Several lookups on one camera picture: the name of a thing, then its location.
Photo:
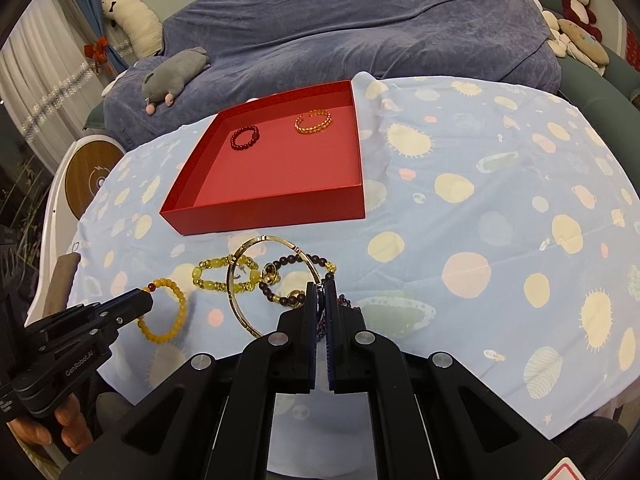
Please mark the person's left hand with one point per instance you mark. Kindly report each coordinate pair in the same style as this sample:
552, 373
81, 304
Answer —
70, 432

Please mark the green upholstered sofa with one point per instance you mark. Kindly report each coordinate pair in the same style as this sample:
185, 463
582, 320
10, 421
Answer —
615, 95

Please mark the white cow plush toy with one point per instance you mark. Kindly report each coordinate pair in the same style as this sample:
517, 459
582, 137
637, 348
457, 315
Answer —
140, 25

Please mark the purple-blue blanket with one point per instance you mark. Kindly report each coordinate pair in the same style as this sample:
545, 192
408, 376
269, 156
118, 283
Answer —
350, 25

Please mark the white board with wooden disc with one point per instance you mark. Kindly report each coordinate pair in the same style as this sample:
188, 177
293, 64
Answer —
90, 175

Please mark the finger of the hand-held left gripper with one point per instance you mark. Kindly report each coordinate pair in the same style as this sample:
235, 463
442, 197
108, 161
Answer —
127, 305

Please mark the grey plush toy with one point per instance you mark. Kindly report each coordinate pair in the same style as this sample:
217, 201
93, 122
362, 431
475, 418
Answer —
172, 75

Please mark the dark fuzzy cloth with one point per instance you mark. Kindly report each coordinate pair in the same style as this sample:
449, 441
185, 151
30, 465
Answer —
600, 432

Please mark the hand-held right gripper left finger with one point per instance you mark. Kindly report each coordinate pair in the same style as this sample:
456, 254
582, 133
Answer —
313, 345

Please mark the red curtain tieback bow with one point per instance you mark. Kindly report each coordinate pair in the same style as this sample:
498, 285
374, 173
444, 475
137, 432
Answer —
95, 52

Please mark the light blue spotted tablecloth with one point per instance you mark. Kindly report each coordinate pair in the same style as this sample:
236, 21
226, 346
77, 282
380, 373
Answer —
450, 210

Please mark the red shallow box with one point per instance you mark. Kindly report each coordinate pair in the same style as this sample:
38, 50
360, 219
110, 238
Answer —
260, 175

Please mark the dried grass stems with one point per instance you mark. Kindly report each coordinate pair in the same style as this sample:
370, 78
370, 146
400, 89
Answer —
20, 200

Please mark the dark purple bead strand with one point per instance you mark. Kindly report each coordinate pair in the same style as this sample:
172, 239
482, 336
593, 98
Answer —
346, 303

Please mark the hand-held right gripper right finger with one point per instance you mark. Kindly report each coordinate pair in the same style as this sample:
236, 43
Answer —
328, 345

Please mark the blue curtain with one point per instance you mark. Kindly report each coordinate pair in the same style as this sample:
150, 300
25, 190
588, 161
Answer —
85, 5

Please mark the white sheer curtain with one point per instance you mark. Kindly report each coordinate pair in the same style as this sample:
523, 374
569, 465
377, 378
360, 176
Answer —
30, 90

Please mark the gold bangle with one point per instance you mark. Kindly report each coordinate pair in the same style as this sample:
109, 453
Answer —
295, 248

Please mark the round beige cookie cushion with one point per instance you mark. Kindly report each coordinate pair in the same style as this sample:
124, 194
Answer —
585, 42

